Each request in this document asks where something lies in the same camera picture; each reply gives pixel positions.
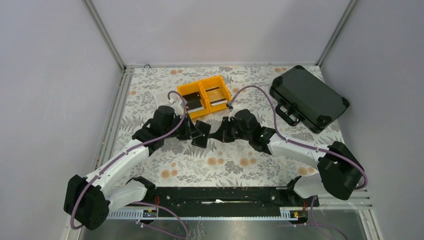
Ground card in right orange bin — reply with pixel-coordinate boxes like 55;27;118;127
205;87;228;107

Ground black hard case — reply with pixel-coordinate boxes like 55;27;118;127
269;65;350;134

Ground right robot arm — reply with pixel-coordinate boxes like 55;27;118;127
209;109;365;206

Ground left orange bin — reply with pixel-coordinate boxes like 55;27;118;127
177;81;211;119

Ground black leather card holder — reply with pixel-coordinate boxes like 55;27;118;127
191;120;212;149

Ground right orange bin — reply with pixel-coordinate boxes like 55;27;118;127
199;75;232;113

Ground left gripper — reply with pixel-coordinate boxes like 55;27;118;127
163;113;202;141

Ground card in orange bin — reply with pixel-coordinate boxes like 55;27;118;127
205;87;228;107
183;92;205;114

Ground card in left orange bin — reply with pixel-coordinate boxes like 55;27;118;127
183;92;205;114

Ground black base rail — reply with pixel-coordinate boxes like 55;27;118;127
142;186;320;211

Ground white slotted cable duct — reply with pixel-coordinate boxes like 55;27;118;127
106;205;299;221

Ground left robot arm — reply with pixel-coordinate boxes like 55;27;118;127
63;105;193;230

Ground white plastic bin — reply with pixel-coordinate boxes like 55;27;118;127
153;91;182;107

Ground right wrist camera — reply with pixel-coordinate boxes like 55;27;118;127
226;102;234;112

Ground orange bin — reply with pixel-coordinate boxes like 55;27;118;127
199;75;232;113
177;81;211;119

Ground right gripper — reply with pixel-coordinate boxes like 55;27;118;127
212;116;252;143

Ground floral table mat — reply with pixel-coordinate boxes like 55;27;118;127
107;65;359;188

